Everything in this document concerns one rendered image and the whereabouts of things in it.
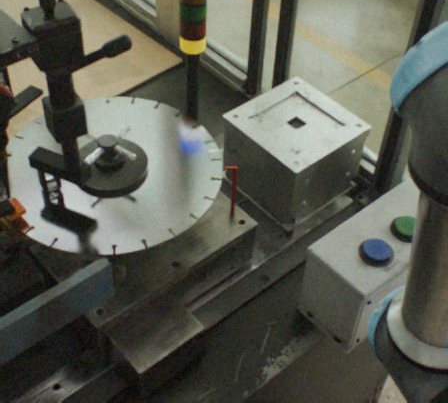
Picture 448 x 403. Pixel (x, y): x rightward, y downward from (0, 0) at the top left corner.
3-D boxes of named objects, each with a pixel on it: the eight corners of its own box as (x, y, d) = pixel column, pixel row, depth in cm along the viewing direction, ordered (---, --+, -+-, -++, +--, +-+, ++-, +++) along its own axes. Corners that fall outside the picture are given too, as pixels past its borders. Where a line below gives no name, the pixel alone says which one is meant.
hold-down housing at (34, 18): (80, 116, 95) (61, -22, 81) (95, 137, 93) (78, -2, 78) (40, 129, 93) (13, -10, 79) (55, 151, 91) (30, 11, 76)
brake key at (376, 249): (373, 242, 106) (375, 233, 105) (394, 259, 104) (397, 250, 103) (355, 255, 104) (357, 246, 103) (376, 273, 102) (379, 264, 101)
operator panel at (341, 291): (408, 224, 128) (428, 163, 117) (459, 262, 122) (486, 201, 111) (295, 308, 114) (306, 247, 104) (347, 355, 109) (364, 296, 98)
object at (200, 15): (195, 5, 123) (195, -11, 121) (212, 17, 121) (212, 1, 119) (174, 14, 121) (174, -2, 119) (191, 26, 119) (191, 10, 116)
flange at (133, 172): (86, 136, 111) (84, 124, 109) (156, 147, 110) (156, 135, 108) (61, 187, 103) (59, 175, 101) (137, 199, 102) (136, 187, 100)
